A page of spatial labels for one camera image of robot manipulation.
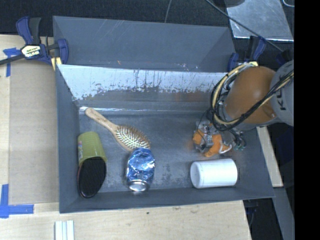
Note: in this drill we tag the crushed blue drink can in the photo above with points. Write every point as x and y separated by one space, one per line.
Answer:
140 167

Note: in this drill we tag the green plastic cup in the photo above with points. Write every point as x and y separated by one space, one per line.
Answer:
91 145

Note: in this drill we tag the grey metal bin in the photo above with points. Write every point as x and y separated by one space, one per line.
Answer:
175 134

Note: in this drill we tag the orange soft toy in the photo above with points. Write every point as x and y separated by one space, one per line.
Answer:
213 152

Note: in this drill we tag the white plastic bottle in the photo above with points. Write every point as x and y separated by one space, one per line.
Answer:
213 173

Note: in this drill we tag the wooden hairbrush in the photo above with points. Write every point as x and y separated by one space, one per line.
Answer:
125 134

